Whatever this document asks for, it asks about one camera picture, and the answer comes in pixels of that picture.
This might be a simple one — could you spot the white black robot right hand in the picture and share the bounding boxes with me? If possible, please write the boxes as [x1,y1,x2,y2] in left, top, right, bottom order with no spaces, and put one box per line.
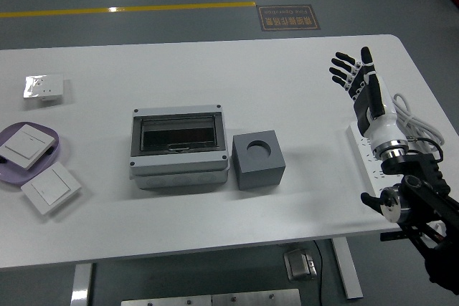
[328,46,407,153]

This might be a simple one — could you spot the grey junction box clear lid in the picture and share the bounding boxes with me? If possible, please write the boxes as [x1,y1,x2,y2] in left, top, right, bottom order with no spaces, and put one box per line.
[129,104,230,191]

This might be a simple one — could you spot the grey cube with round hole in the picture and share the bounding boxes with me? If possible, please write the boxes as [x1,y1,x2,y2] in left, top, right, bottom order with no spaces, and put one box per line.
[232,129,286,191]

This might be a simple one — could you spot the metal floor socket box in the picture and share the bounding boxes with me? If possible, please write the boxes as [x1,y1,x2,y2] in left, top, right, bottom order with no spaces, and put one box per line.
[283,248,318,282]

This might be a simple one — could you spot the white power strip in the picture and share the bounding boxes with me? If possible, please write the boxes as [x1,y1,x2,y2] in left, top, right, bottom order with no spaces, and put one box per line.
[346,123,387,196]

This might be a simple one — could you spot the black table control panel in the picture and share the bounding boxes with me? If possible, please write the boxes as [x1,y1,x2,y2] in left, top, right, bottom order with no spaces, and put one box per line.
[380,231,407,242]

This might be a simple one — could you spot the brown floor sign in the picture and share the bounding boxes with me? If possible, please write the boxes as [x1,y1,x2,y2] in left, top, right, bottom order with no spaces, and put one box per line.
[256,4,321,32]

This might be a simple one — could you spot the white table leg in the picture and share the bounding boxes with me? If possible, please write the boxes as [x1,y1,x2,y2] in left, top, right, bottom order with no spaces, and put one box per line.
[70,262,93,306]
[330,237,364,300]

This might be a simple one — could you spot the yellow floor tape line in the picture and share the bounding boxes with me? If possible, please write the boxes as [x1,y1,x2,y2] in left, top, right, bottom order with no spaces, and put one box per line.
[0,1,257,19]

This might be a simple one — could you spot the purple tray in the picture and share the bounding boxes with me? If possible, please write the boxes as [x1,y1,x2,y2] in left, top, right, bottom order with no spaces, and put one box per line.
[0,122,61,187]

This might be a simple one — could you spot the white power strip cord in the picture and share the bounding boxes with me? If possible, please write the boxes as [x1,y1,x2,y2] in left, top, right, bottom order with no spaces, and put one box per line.
[392,92,446,151]

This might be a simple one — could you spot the thin black cable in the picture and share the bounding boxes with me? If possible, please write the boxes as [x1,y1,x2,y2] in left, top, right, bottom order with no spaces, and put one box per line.
[313,240,324,306]

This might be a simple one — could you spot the metal base plate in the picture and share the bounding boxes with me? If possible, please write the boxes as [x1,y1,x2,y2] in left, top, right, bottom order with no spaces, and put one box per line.
[211,288,302,306]
[120,295,213,306]

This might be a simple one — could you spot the white wall socket in wrap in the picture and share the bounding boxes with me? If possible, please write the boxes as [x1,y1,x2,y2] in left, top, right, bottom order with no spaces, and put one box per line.
[23,73,65,101]

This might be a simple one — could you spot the white wall switch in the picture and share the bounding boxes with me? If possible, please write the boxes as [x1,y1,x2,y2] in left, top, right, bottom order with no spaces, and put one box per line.
[0,123,60,170]
[20,161,82,216]

